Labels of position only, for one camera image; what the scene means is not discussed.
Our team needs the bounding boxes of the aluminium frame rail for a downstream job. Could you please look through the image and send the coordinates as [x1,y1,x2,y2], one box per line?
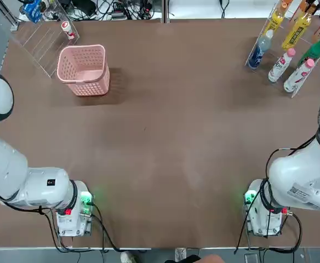
[0,0,20,31]

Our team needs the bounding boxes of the right base black cable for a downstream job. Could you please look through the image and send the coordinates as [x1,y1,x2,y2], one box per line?
[232,188,303,254]

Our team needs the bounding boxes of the blue water bottle white cap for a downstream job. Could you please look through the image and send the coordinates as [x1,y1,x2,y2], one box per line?
[248,29,275,69]

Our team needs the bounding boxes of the person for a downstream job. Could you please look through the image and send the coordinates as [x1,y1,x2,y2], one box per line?
[121,248,224,263]

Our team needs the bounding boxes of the clear acrylic shelf rack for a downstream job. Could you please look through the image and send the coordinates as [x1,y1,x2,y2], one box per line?
[10,0,81,79]

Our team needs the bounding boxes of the orange drink bottle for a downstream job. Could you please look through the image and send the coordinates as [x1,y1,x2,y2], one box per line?
[293,0,310,17]

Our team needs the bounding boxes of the pink plastic basket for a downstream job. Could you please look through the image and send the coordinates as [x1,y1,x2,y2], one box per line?
[56,44,111,97]

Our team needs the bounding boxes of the blue packet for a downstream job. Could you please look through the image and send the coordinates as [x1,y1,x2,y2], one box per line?
[20,0,43,22]

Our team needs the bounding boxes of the small red white bottle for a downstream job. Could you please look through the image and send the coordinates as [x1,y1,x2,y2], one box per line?
[60,20,76,40]

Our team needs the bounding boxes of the black cable bundle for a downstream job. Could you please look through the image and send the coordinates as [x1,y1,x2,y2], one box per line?
[43,0,162,20]

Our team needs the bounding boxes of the clear acrylic drinks rack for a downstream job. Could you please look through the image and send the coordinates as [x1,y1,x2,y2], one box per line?
[244,0,320,99]

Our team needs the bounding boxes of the aluminium post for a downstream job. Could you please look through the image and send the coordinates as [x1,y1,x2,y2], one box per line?
[161,0,170,24]

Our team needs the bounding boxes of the yellow drink bottle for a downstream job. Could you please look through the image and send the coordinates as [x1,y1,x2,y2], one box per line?
[281,9,313,50]
[262,0,292,36]

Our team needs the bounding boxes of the green drink bottle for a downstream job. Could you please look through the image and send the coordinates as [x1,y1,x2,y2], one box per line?
[296,29,320,66]

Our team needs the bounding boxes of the white bottle pink cap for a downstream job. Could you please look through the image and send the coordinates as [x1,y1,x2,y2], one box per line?
[283,58,316,93]
[268,48,296,83]

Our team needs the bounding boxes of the base black cable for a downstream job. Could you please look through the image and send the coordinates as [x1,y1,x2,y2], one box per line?
[36,202,148,253]
[232,188,303,254]

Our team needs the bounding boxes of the left base black cable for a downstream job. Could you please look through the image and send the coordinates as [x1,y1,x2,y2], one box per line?
[36,202,148,253]

